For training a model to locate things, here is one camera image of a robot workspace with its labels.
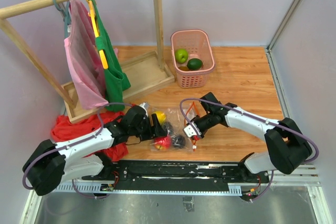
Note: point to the pink plastic basket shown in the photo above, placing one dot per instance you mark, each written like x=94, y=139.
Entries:
x=197, y=44

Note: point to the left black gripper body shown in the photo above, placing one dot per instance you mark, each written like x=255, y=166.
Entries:
x=148, y=130

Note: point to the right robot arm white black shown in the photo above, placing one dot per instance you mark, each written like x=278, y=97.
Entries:
x=287, y=147

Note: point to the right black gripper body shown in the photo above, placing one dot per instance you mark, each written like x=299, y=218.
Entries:
x=205, y=123

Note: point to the clear zip top bag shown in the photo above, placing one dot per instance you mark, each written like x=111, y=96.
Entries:
x=176, y=118

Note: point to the grey slotted cable duct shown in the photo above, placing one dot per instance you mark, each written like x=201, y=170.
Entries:
x=104, y=188

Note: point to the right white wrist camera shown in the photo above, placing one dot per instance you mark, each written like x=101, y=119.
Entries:
x=192, y=132

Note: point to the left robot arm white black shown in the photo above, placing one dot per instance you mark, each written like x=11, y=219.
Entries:
x=51, y=163

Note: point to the yellow clothes hanger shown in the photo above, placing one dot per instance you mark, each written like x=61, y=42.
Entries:
x=92, y=15

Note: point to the dark green fake vegetable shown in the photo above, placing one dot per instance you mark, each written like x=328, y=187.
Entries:
x=194, y=64

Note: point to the green hanging garment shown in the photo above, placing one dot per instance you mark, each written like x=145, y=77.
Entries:
x=115, y=79

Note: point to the pink hanging garment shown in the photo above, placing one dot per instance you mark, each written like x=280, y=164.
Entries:
x=84, y=62

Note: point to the teal clothes hanger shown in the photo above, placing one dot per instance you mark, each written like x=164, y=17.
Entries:
x=66, y=16

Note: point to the brown fake kiwi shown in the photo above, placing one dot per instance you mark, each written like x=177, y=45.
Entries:
x=183, y=68

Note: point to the red fake tomato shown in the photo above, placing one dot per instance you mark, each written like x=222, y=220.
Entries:
x=163, y=143

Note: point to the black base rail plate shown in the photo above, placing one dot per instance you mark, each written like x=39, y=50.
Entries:
x=177, y=174

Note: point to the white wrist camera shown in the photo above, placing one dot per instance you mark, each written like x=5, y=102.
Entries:
x=145, y=106
x=192, y=132

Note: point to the dark purple fake plum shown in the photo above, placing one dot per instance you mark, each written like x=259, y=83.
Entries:
x=168, y=127
x=178, y=141

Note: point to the wooden clothes rack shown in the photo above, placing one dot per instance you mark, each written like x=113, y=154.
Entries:
x=147, y=72

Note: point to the light green fake apple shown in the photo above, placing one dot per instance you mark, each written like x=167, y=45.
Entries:
x=181, y=55

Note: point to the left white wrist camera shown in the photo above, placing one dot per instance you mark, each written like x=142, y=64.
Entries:
x=145, y=106

